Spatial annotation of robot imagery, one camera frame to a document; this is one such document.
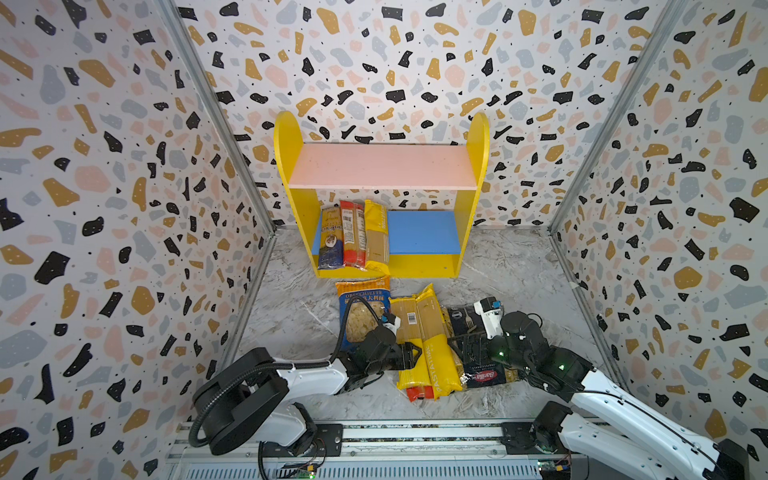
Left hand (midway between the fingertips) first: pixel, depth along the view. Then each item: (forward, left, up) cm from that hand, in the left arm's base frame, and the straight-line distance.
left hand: (418, 350), depth 83 cm
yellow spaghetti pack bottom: (+7, +2, -1) cm, 7 cm away
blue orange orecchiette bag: (+8, +14, +12) cm, 20 cm away
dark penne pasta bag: (+10, -14, -2) cm, 17 cm away
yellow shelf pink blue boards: (+60, -6, +8) cm, 61 cm away
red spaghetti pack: (+34, +20, +11) cm, 41 cm away
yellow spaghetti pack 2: (-1, -6, -1) cm, 6 cm away
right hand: (-1, -9, +11) cm, 14 cm away
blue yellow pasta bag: (+33, +27, +10) cm, 43 cm away
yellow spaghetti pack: (+34, +12, +9) cm, 38 cm away
